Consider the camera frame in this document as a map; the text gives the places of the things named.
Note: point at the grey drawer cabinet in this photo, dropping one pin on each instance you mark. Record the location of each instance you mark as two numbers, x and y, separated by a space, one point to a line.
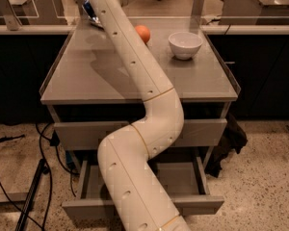
90 82

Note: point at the grey open lower drawer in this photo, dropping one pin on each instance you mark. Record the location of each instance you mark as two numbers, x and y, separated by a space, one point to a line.
184 180

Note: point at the dark cloth on floor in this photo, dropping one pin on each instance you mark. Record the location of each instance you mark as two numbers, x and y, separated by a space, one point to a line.
233 138

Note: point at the black bar on floor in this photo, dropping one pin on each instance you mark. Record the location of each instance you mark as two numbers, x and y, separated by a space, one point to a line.
28 204

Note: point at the white ceramic bowl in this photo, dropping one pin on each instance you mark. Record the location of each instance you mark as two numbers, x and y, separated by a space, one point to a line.
184 45

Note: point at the orange fruit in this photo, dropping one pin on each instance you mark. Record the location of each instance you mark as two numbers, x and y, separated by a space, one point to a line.
143 32

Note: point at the clear acrylic barrier panel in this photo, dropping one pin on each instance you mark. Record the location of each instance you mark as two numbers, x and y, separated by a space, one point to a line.
38 4

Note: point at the blue pepsi can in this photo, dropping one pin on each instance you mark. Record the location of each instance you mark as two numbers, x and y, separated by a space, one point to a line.
88 9

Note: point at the grey upper drawer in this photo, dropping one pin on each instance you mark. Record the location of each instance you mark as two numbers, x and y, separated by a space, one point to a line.
88 135

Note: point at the crumpled blue chip bag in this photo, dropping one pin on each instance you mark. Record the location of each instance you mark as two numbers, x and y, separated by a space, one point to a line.
94 21

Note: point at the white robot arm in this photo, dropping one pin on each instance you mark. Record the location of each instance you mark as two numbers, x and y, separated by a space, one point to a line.
155 123

